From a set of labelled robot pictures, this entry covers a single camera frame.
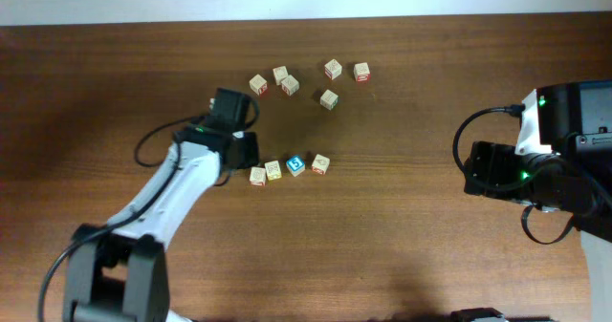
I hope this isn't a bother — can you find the plain top wooden block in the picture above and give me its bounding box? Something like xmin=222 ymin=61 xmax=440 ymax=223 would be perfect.
xmin=273 ymin=66 xmax=289 ymax=85

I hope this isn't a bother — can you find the green B wooden block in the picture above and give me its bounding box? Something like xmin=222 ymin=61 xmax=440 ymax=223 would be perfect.
xmin=250 ymin=166 xmax=267 ymax=186

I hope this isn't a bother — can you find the red U wooden block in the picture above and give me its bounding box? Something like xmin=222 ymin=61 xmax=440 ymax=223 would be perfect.
xmin=353 ymin=62 xmax=371 ymax=82

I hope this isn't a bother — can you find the red X wooden block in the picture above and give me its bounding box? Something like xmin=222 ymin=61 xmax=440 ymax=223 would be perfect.
xmin=264 ymin=161 xmax=282 ymax=181

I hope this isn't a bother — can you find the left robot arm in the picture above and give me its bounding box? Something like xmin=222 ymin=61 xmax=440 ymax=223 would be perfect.
xmin=62 ymin=89 xmax=260 ymax=322

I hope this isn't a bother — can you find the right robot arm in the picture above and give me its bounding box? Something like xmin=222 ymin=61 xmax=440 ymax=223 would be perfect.
xmin=452 ymin=80 xmax=611 ymax=321

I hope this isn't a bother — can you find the tilted wooden block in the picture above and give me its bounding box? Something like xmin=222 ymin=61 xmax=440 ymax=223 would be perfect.
xmin=281 ymin=75 xmax=300 ymax=97

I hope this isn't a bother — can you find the blue 5 wooden block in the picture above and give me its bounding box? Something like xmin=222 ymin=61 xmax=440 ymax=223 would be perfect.
xmin=286 ymin=155 xmax=306 ymax=177

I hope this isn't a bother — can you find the green-sided wooden block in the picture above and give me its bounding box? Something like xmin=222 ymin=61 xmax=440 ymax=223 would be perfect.
xmin=319 ymin=90 xmax=339 ymax=111

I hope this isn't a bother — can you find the red lightbulb wooden block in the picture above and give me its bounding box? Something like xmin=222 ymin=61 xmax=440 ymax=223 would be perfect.
xmin=311 ymin=154 xmax=330 ymax=175

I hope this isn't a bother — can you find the red-sided wooden block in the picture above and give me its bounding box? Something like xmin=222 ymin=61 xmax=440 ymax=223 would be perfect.
xmin=249 ymin=75 xmax=268 ymax=96

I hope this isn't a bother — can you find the red striped wooden block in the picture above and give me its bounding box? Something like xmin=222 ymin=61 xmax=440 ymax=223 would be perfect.
xmin=324 ymin=59 xmax=342 ymax=80

